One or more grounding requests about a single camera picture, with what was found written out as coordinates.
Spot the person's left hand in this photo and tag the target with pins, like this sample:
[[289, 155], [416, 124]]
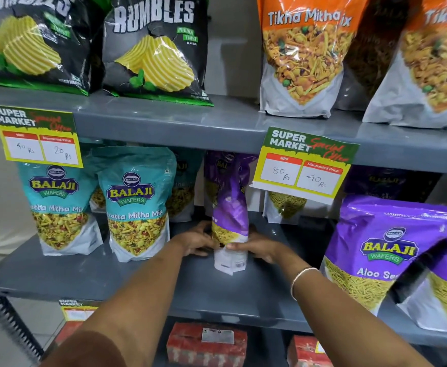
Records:
[[192, 240]]

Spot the person's right hand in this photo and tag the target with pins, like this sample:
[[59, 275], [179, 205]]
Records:
[[263, 248]]

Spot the person's right thumb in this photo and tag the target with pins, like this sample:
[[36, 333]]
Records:
[[240, 247]]

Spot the person's left fingers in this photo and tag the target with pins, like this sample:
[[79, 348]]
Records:
[[207, 236]]

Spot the person's left forearm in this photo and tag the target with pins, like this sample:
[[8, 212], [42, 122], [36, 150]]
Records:
[[139, 305]]

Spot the person's right forearm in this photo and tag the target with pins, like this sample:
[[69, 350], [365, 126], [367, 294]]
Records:
[[345, 324]]

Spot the grey metal shelf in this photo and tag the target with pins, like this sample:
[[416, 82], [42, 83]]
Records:
[[223, 126], [208, 290]]

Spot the teal snack mix pouch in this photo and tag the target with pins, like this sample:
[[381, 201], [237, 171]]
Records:
[[61, 210], [98, 200], [137, 210], [183, 187]]

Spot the yellow green price tag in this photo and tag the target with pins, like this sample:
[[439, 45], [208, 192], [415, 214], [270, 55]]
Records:
[[39, 137], [76, 310], [303, 166]]

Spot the black potato chips bag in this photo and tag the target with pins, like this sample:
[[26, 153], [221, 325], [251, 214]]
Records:
[[36, 41], [156, 53]]

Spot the orange snack mix pouch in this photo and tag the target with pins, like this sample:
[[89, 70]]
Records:
[[372, 49], [430, 72], [303, 57]]

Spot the perforated metal rack upright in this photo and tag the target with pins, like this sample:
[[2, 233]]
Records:
[[13, 321]]

